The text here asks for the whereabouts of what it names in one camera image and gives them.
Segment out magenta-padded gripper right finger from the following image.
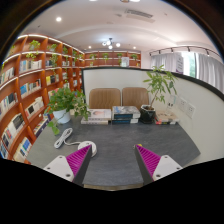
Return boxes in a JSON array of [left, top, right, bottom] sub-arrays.
[[133, 143, 184, 186]]

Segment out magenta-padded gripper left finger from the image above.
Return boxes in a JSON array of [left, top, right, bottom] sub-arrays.
[[43, 143, 94, 187]]

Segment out red spine book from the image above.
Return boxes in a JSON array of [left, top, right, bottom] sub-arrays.
[[154, 119, 178, 126]]

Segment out leafy plant in white pot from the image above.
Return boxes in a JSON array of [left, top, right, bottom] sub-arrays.
[[44, 86, 92, 136]]

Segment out small tree in black pot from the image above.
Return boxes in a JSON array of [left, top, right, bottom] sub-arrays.
[[139, 64, 179, 124]]

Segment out thick white book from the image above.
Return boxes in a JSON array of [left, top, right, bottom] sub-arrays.
[[80, 118, 109, 126]]

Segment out dark blue thick book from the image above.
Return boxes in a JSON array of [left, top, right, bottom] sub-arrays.
[[110, 117, 139, 126]]

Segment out clear sign stand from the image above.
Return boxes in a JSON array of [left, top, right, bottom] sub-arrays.
[[165, 94, 178, 112]]

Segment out tan padded chair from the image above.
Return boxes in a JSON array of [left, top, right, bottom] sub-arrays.
[[88, 87, 122, 111], [121, 86, 150, 111]]

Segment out orange bookshelf unit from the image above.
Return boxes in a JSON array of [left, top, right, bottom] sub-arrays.
[[0, 33, 142, 164]]

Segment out white curtain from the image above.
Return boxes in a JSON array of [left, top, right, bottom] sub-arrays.
[[149, 51, 224, 93]]

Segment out ceiling globe chandelier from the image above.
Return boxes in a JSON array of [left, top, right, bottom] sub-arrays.
[[101, 37, 122, 50]]

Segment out recessed ceiling lights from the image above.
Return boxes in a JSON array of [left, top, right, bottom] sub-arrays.
[[54, 15, 138, 52]]

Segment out ceiling air vent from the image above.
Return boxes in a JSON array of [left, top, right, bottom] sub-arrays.
[[124, 8, 156, 24]]

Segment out coiled white power cable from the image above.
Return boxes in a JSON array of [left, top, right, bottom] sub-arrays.
[[53, 127, 83, 150]]

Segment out white wall socket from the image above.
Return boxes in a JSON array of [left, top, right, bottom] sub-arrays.
[[185, 103, 197, 120], [178, 96, 188, 113]]

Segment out black track light rail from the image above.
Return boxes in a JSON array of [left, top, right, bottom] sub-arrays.
[[148, 45, 221, 58]]

